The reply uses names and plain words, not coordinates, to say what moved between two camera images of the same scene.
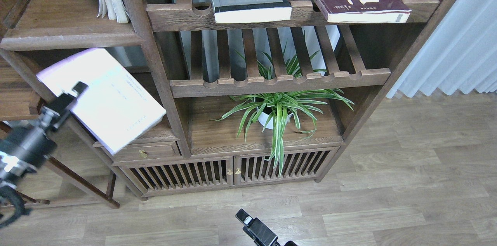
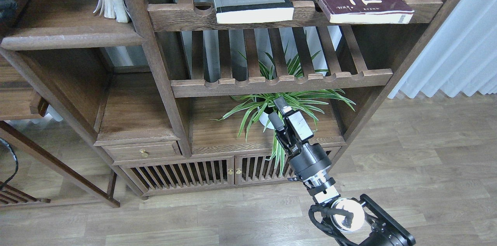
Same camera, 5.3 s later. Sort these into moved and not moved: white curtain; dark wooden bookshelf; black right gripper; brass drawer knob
Moved: black right gripper
Not moved: brass drawer knob; dark wooden bookshelf; white curtain
